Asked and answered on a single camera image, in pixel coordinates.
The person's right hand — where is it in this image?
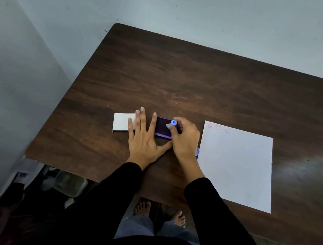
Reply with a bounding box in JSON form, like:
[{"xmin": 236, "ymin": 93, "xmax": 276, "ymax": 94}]
[{"xmin": 159, "ymin": 115, "xmax": 209, "ymax": 168}]

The person's left hand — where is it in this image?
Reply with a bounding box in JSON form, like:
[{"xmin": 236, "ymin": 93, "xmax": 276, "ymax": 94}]
[{"xmin": 119, "ymin": 105, "xmax": 179, "ymax": 176}]

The purple ink pad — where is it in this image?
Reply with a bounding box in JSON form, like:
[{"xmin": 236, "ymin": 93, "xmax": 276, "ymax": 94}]
[{"xmin": 153, "ymin": 116, "xmax": 182, "ymax": 141}]

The person's left forearm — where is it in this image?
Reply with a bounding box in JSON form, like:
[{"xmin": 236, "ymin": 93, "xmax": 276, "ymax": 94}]
[{"xmin": 54, "ymin": 151, "xmax": 150, "ymax": 245}]

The person's right forearm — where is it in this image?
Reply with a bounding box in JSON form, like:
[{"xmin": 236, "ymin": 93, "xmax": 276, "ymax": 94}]
[{"xmin": 166, "ymin": 158, "xmax": 315, "ymax": 245}]

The small white paper card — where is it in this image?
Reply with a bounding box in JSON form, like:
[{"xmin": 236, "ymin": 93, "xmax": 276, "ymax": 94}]
[{"xmin": 111, "ymin": 110, "xmax": 138, "ymax": 136}]

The person's left foot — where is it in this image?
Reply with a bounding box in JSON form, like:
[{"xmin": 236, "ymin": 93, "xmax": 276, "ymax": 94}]
[{"xmin": 133, "ymin": 199, "xmax": 152, "ymax": 218}]

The person's foot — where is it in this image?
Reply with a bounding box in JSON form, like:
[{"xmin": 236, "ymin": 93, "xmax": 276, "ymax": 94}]
[
  {"xmin": 133, "ymin": 199, "xmax": 152, "ymax": 218},
  {"xmin": 170, "ymin": 209, "xmax": 188, "ymax": 228}
]

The large white paper sheet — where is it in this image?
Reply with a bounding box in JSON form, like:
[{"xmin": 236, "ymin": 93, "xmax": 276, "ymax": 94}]
[{"xmin": 190, "ymin": 120, "xmax": 285, "ymax": 214}]

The person's right foot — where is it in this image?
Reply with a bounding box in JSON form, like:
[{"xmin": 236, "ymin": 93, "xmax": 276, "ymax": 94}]
[{"xmin": 170, "ymin": 209, "xmax": 188, "ymax": 228}]

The clear plastic container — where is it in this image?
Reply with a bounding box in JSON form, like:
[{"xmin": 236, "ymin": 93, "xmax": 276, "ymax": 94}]
[{"xmin": 51, "ymin": 168, "xmax": 90, "ymax": 201}]

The person's left jeans leg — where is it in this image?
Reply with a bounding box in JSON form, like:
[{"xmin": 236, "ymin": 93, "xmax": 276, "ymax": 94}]
[{"xmin": 114, "ymin": 210, "xmax": 158, "ymax": 245}]

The person's jeans leg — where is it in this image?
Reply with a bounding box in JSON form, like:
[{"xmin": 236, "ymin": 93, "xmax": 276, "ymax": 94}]
[
  {"xmin": 114, "ymin": 210, "xmax": 158, "ymax": 245},
  {"xmin": 155, "ymin": 219, "xmax": 207, "ymax": 245}
]

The person's right jeans leg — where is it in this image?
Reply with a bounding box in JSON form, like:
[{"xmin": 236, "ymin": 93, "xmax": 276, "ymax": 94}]
[{"xmin": 155, "ymin": 219, "xmax": 207, "ymax": 245}]

